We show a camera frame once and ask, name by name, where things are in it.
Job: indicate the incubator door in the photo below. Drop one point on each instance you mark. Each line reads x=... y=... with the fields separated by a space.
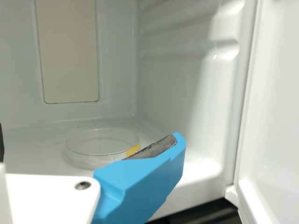
x=275 y=116

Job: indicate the white incubator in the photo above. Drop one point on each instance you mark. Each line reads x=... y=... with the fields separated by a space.
x=175 y=93

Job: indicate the black platform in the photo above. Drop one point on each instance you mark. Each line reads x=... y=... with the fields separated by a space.
x=198 y=214

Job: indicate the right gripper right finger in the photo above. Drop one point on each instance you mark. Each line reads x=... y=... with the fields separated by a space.
x=140 y=186

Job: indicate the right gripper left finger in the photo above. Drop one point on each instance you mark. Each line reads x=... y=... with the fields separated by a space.
x=1 y=142

